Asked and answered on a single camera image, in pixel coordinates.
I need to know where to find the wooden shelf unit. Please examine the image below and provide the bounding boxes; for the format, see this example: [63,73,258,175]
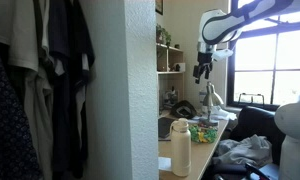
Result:
[156,43,186,118]

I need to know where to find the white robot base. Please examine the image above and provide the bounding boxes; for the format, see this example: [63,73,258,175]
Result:
[274,88,300,180]

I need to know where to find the black wire rack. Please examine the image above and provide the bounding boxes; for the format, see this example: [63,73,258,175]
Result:
[238,92,266,106]

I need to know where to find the cream insulated water bottle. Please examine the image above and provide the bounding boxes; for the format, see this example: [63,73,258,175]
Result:
[169,117,192,178]

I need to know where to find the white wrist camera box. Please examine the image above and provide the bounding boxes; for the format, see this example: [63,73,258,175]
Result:
[212,48,235,63]

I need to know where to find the dark tablet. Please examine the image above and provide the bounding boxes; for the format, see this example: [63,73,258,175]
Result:
[158,117,175,140]

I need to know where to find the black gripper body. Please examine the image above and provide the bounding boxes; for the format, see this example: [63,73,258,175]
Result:
[196,51,214,73]

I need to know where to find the white paper sheet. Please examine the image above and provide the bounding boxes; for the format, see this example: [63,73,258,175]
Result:
[158,156,173,173]

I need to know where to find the black hanging shirt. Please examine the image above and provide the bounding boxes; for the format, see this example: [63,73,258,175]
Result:
[47,0,96,180]

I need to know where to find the white crumpled papers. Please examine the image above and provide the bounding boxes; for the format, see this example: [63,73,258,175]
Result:
[193,105,238,122]

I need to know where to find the grey crumpled cloth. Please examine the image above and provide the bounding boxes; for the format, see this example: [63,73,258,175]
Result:
[212,134,274,168]

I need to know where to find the black framed window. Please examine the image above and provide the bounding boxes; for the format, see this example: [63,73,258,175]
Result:
[227,0,300,112]

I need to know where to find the silver metal cup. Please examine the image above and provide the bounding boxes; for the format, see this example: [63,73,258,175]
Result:
[199,81,225,128]

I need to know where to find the black armchair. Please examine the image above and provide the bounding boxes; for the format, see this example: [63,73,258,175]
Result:
[229,105,288,166]

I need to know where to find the black cap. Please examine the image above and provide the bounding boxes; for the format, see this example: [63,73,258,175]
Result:
[169,99,198,120]

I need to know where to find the dark patterned hanging garment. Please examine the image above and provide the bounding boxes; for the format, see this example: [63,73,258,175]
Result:
[0,31,44,180]

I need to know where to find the black and white microscope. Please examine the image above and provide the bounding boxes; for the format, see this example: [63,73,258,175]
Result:
[162,86,180,110]

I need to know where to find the black and red object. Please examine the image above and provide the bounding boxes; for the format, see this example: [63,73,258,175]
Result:
[244,162,272,180]

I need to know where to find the green yellow patterned pouch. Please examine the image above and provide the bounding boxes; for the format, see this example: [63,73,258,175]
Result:
[188,122,219,145]

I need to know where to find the green potted plant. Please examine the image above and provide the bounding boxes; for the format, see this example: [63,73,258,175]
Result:
[155,23,173,48]

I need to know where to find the dark framed wall picture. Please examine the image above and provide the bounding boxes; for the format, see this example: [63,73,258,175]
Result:
[155,0,164,16]

